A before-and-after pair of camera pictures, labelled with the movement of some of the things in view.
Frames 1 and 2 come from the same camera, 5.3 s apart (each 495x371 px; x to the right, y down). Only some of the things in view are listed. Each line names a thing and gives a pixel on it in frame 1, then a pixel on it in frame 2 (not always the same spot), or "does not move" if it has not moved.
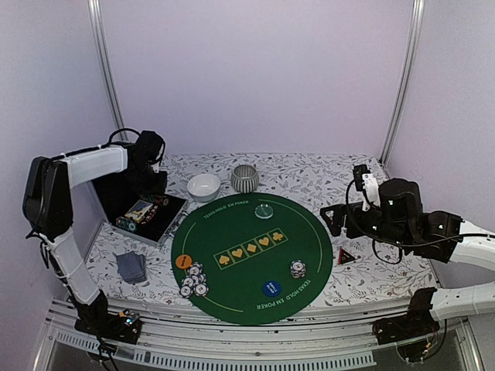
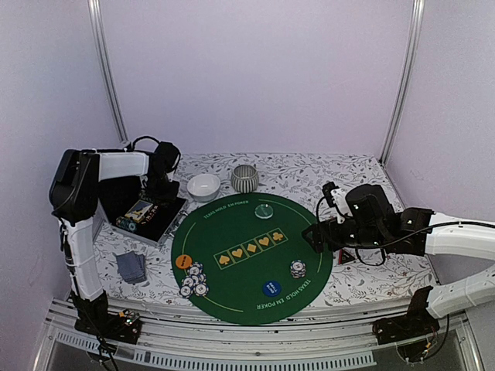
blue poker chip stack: (298, 268) does not move
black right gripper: (353, 211) → (319, 228)
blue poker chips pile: (195, 283) does not move
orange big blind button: (183, 261) does not move
